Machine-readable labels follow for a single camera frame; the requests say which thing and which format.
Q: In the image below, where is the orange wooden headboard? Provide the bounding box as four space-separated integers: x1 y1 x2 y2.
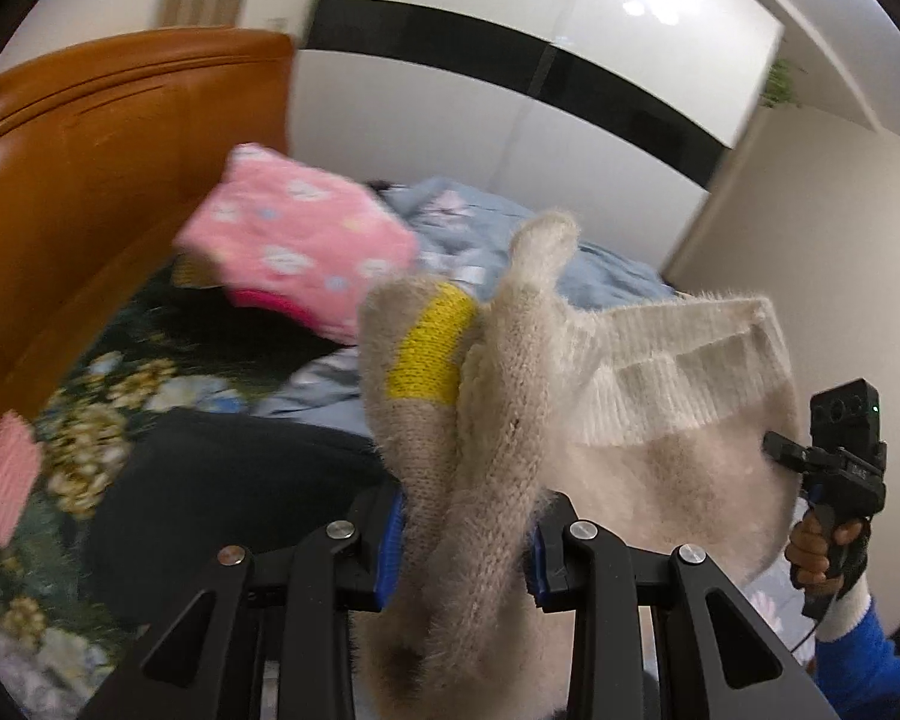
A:
0 28 295 419

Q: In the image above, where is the right hand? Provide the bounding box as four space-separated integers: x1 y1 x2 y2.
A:
784 511 871 598

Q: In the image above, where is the white black-striped wardrobe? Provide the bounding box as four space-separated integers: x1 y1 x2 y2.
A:
292 0 782 268

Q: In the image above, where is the green potted plant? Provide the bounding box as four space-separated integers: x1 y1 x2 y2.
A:
759 59 800 109

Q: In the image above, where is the beige fuzzy knit sweater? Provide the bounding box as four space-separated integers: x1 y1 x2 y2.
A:
356 211 798 718

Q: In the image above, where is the blue sleeve right forearm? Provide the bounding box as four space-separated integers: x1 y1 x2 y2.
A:
814 574 900 720

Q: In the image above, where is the light blue floral duvet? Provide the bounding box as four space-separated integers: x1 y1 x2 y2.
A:
255 177 813 661

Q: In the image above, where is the pink floral pillow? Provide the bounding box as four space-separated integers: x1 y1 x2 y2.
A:
175 143 418 346

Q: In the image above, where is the pink striped folded cloth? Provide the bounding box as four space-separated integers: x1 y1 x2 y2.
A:
0 411 41 550

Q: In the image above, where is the dark green floral bedsheet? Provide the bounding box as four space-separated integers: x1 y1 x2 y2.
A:
0 260 362 720

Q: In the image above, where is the dark green fleece garment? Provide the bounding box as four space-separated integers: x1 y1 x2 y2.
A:
82 408 385 628

